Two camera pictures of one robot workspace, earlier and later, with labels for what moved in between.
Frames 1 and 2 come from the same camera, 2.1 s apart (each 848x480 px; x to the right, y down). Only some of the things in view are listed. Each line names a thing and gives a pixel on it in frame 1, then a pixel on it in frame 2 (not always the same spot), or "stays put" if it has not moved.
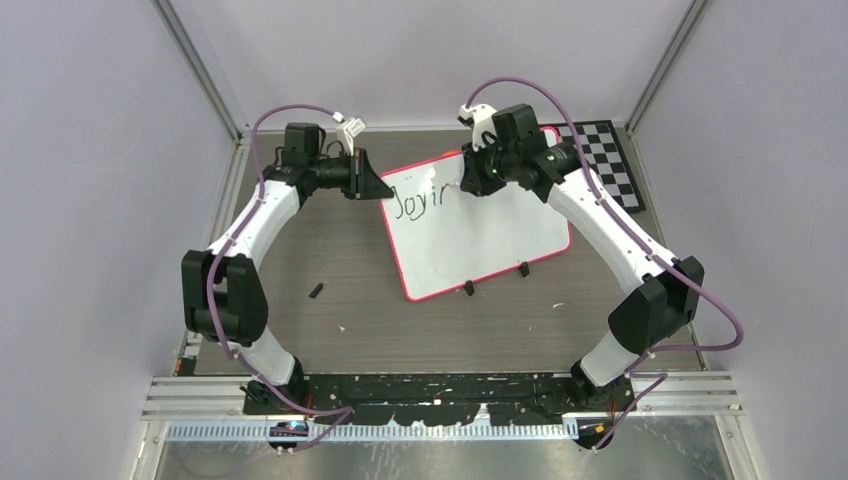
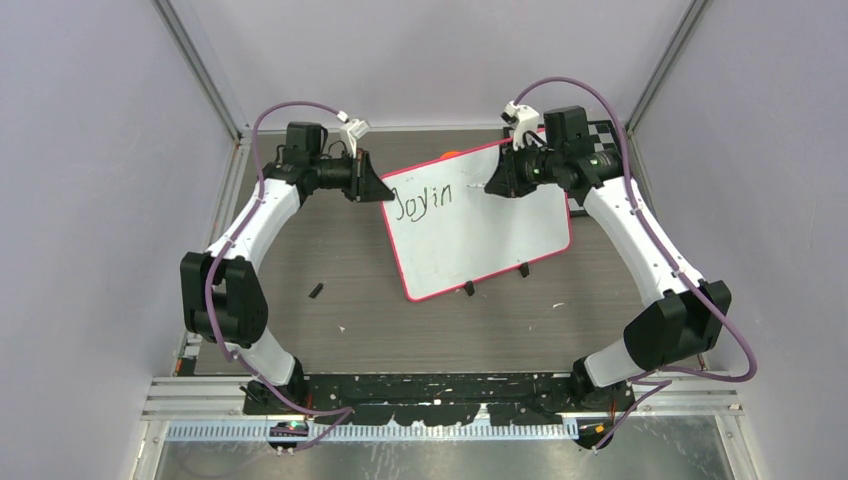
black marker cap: x=316 y=290 stays put
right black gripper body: x=486 y=169 → x=521 y=170
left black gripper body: x=358 y=170 stays put
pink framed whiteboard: x=447 y=240 stays put
